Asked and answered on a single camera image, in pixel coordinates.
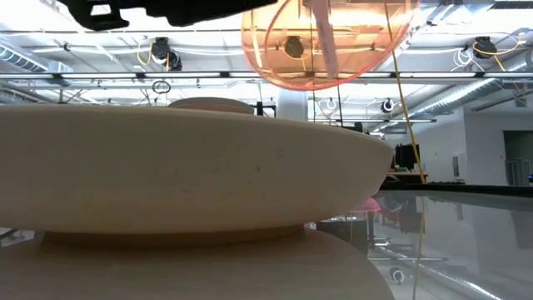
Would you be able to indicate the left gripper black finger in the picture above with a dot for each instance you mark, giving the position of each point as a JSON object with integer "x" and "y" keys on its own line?
{"x": 208, "y": 10}

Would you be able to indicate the pink transparent plate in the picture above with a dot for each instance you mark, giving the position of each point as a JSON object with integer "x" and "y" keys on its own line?
{"x": 368, "y": 206}

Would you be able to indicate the beige plate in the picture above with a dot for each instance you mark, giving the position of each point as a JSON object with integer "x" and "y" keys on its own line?
{"x": 187, "y": 175}

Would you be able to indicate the grey door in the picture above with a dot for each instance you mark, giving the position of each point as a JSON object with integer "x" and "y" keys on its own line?
{"x": 518, "y": 154}

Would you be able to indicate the silver ventilation duct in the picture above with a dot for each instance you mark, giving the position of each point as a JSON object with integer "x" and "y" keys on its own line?
{"x": 466, "y": 93}

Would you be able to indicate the dark background monitor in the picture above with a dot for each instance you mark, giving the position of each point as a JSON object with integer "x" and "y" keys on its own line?
{"x": 407, "y": 156}

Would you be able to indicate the white building column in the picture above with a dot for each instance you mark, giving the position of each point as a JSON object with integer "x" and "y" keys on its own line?
{"x": 292, "y": 106}

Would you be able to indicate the orange transparent plate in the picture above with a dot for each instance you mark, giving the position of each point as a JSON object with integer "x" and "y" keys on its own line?
{"x": 354, "y": 50}

